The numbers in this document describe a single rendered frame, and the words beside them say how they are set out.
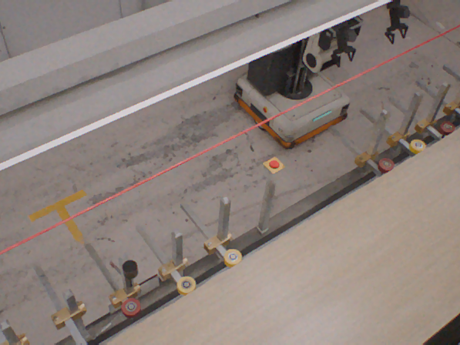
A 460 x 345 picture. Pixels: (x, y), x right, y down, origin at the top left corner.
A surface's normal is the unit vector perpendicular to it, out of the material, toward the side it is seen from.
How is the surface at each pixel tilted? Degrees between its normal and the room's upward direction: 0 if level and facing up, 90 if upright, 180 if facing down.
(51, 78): 90
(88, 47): 0
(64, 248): 0
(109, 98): 61
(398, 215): 0
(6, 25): 90
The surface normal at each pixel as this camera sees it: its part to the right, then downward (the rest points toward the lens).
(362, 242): 0.05, -0.63
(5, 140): 0.54, 0.25
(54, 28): 0.58, 0.65
